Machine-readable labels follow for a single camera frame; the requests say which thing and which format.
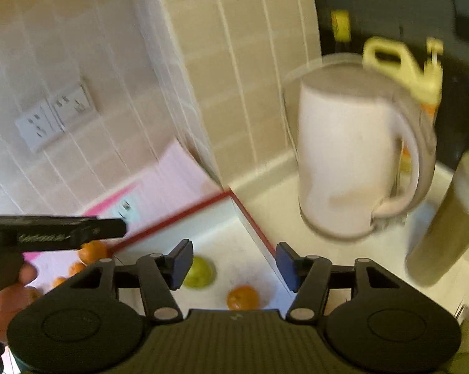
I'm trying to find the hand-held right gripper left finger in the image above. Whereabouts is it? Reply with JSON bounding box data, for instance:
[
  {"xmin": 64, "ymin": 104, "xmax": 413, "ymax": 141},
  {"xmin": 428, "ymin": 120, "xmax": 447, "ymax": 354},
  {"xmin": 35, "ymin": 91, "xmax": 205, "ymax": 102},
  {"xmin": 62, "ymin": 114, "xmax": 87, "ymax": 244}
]
[{"xmin": 43, "ymin": 239, "xmax": 194, "ymax": 323}]

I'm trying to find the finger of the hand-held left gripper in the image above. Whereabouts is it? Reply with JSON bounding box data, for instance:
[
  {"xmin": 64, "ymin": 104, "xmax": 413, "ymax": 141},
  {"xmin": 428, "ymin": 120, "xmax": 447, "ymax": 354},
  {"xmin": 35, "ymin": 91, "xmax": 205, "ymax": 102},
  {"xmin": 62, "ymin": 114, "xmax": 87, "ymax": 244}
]
[{"xmin": 0, "ymin": 215, "xmax": 127, "ymax": 252}]

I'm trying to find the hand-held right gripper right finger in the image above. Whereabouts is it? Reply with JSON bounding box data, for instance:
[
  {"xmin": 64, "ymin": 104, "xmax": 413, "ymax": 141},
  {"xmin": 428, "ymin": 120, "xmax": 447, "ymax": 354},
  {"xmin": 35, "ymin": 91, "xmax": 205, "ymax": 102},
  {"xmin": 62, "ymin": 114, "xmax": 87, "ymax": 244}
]
[{"xmin": 275, "ymin": 242, "xmax": 419, "ymax": 322}]

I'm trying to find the red cardboard box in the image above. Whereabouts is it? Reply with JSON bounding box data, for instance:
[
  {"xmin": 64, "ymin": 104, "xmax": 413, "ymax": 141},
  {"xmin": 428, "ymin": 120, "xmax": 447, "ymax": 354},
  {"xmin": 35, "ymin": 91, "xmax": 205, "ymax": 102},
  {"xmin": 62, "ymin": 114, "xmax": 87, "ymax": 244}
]
[{"xmin": 110, "ymin": 190, "xmax": 302, "ymax": 313}]

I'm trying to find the person's left hand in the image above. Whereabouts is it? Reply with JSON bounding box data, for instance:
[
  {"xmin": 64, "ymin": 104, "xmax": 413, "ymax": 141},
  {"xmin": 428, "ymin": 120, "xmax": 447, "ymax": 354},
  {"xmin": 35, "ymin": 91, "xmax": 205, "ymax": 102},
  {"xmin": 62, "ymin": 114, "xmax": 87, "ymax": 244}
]
[{"xmin": 0, "ymin": 263, "xmax": 41, "ymax": 345}]

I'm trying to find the green round fruit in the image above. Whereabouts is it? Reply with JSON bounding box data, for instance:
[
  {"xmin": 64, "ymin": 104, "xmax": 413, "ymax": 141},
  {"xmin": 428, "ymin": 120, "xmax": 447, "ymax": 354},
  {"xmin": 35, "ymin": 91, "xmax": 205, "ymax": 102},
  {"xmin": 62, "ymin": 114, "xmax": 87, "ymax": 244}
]
[{"xmin": 184, "ymin": 256, "xmax": 217, "ymax": 290}]

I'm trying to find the pink white towel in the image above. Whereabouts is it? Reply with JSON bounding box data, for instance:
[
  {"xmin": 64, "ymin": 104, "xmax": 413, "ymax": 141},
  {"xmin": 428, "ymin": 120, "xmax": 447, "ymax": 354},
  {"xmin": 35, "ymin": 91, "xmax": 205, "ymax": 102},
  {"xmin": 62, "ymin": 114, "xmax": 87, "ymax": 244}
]
[{"xmin": 23, "ymin": 138, "xmax": 228, "ymax": 294}]

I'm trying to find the white electric kettle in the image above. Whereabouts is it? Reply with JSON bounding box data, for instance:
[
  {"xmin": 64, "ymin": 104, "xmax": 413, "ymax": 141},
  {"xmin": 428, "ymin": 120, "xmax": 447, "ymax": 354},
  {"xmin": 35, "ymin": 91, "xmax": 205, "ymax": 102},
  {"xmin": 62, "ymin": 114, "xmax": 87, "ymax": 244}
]
[{"xmin": 283, "ymin": 52, "xmax": 438, "ymax": 239}]

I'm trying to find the olive cylindrical bottle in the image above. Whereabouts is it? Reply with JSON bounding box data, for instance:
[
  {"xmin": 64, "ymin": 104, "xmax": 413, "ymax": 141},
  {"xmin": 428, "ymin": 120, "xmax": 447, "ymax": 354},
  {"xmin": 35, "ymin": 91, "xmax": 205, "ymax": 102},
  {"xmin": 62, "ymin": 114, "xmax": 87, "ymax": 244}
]
[{"xmin": 405, "ymin": 150, "xmax": 469, "ymax": 288}]

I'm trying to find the yellow detergent jug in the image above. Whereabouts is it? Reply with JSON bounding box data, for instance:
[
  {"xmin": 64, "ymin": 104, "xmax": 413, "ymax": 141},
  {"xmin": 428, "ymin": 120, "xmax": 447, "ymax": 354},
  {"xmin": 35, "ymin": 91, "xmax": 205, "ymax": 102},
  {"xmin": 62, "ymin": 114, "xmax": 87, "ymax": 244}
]
[{"xmin": 363, "ymin": 36, "xmax": 444, "ymax": 173}]

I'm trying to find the dark bottle yellow cap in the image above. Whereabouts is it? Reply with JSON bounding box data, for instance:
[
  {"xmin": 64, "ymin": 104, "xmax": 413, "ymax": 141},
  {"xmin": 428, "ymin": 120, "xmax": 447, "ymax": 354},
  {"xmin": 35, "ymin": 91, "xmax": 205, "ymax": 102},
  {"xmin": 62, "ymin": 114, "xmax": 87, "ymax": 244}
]
[{"xmin": 330, "ymin": 10, "xmax": 352, "ymax": 53}]

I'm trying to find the white wall socket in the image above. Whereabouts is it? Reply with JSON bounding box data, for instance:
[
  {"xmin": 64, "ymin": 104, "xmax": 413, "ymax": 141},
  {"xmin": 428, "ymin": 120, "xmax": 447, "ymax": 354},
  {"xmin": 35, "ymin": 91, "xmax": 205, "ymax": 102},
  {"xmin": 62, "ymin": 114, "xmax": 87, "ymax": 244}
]
[
  {"xmin": 49, "ymin": 80, "xmax": 99, "ymax": 131},
  {"xmin": 14, "ymin": 103, "xmax": 65, "ymax": 153}
]

